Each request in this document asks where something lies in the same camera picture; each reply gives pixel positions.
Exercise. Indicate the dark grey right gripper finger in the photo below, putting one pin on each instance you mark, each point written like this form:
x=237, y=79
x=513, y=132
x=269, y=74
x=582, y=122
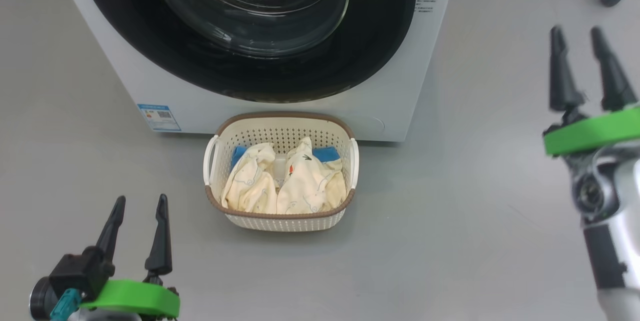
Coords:
x=564, y=81
x=614, y=81

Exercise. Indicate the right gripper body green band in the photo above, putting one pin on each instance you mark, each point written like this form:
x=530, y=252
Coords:
x=595, y=133

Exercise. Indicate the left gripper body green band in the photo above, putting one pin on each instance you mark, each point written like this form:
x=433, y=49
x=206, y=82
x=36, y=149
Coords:
x=135, y=301

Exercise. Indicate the cream laundry basket brown rim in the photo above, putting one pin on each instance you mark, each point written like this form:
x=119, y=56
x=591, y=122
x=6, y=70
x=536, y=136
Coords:
x=285, y=131

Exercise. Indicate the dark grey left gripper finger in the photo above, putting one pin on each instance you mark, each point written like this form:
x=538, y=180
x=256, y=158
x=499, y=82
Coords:
x=112, y=231
x=161, y=246

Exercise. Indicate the blue cloth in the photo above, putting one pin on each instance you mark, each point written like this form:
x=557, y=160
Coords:
x=327, y=154

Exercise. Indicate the blue energy label sticker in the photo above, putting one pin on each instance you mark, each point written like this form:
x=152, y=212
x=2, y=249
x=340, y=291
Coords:
x=159, y=117

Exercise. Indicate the black glass washing machine door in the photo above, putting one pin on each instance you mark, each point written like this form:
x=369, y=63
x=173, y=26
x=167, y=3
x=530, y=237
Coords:
x=150, y=36

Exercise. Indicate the white front-load washing machine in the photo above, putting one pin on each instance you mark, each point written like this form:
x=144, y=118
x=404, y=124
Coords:
x=150, y=91

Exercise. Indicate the cream printed garment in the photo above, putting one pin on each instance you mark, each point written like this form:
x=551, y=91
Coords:
x=305, y=186

